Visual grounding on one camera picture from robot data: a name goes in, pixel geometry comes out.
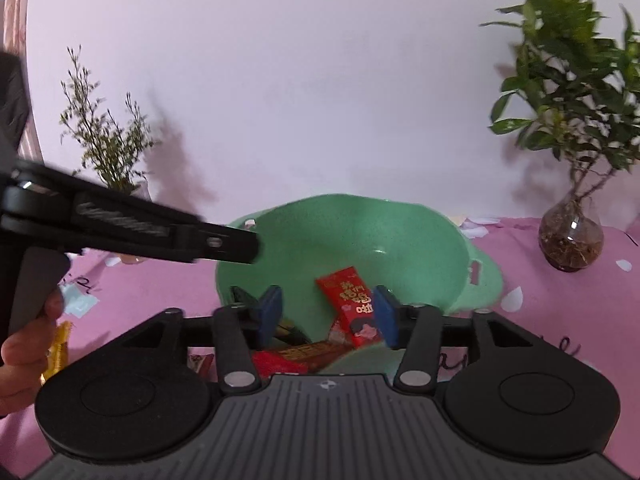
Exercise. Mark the thin plant in white cup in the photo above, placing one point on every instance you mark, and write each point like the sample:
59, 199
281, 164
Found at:
105, 140

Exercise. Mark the small brown snack packet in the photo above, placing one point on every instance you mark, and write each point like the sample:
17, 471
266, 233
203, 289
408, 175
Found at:
202, 364

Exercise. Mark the pale blue snack packet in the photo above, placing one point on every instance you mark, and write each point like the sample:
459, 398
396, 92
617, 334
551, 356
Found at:
77, 302

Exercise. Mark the yellow snack packet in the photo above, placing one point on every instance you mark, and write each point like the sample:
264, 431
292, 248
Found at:
56, 352

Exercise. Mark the person's left hand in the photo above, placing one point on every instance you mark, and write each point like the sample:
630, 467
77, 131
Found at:
25, 360

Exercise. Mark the pink printed tablecloth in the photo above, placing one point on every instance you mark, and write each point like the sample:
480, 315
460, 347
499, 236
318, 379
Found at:
550, 310

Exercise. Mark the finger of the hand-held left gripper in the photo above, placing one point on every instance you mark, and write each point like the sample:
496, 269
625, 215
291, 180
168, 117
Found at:
150, 225

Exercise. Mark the dark red snack packet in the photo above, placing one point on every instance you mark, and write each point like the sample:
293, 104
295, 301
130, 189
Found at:
300, 355

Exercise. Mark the striped pink curtain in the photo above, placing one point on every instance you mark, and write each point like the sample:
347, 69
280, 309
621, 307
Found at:
12, 5

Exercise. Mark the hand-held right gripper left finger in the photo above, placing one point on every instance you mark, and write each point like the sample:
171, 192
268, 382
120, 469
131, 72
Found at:
270, 310

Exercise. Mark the red cartoon print snack packet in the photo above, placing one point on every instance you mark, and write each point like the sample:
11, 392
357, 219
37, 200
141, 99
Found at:
350, 295

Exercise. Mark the leafy plant in glass vase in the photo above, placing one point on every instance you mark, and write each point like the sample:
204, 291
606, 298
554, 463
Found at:
560, 110

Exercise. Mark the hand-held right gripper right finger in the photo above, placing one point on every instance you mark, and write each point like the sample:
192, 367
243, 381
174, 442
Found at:
385, 321

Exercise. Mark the green plastic basin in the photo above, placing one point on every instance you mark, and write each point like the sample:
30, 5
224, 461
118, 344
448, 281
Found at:
350, 230

